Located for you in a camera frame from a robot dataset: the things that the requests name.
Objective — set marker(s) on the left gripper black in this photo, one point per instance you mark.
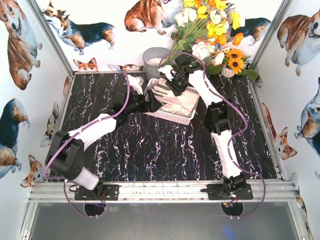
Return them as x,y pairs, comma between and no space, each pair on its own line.
154,100

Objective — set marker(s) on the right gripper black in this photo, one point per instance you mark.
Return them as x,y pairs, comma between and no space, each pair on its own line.
175,88

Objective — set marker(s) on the edge work glove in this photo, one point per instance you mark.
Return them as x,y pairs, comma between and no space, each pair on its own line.
165,95

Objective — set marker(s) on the white plastic storage basket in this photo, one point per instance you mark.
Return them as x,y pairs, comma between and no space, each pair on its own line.
177,118

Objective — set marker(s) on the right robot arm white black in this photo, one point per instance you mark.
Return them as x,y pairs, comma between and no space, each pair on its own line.
217,118

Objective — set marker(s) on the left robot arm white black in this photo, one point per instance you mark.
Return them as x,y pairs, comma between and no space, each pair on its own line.
66,154

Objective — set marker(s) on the grey metal bucket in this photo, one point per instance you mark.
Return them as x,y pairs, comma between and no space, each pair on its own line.
151,58

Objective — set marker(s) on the artificial flower bouquet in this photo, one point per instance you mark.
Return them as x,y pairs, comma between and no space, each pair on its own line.
211,31

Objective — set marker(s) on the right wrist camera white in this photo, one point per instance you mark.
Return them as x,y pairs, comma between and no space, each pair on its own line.
167,71

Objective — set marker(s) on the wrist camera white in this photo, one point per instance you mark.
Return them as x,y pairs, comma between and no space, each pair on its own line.
134,82
167,71

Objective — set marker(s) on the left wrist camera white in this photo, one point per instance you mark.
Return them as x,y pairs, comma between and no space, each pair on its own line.
134,82

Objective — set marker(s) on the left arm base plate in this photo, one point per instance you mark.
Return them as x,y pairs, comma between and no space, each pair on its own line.
108,192

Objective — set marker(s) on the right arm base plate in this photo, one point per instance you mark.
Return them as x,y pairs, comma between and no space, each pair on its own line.
222,192

